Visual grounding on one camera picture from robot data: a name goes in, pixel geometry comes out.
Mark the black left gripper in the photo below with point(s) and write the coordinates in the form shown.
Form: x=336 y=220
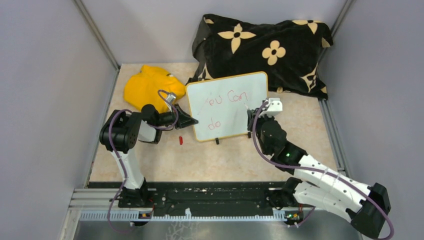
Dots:
x=180 y=118

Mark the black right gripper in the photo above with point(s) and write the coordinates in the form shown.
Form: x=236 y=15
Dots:
x=256 y=118

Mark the yellow-framed whiteboard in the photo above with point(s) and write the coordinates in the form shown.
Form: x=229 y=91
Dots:
x=218 y=104

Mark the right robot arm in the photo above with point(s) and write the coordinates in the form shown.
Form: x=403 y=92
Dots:
x=365 y=207

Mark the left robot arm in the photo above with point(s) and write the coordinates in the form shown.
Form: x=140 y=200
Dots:
x=120 y=134

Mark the yellow folded cloth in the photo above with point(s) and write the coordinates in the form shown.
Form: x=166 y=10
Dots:
x=142 y=88

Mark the black floral pillow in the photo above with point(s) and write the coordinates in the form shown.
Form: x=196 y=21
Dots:
x=288 y=52

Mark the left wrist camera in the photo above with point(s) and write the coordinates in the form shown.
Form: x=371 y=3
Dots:
x=171 y=97

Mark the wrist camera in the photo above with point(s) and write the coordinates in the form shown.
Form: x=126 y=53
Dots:
x=171 y=97
x=272 y=108

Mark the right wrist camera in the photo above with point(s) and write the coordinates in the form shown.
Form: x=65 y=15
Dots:
x=272 y=108

